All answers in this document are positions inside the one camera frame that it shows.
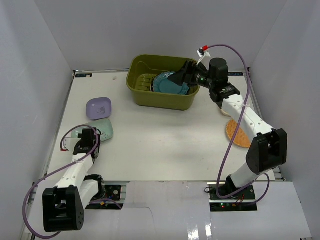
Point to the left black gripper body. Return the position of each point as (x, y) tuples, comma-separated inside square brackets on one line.
[(85, 136)]

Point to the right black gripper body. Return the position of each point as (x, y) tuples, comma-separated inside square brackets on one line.
[(199, 77)]

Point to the teal scalloped plate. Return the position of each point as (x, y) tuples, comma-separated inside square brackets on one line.
[(161, 84)]

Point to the black rimmed beige plate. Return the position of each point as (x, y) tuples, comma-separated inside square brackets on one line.
[(152, 86)]

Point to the mint green square plate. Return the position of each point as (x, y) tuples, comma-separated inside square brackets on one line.
[(103, 125)]

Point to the lavender square dish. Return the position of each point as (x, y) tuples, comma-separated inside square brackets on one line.
[(98, 108)]

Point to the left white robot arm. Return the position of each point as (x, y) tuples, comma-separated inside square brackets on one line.
[(64, 204)]

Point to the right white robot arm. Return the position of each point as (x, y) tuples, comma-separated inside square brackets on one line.
[(268, 148)]

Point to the olive green plastic bin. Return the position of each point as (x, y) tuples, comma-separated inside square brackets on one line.
[(144, 68)]

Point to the cream square dish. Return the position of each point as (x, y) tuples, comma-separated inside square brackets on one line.
[(224, 113)]

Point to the orange woven round plate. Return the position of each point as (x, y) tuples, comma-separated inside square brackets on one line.
[(241, 139)]

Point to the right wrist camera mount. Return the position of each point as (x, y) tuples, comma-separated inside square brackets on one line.
[(203, 52)]

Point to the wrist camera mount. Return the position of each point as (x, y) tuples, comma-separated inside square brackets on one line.
[(203, 52), (68, 144)]

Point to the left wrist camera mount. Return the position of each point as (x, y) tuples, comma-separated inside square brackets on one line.
[(68, 144)]

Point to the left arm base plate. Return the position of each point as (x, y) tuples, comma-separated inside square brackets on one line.
[(112, 194)]

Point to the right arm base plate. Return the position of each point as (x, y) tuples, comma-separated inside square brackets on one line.
[(245, 197)]

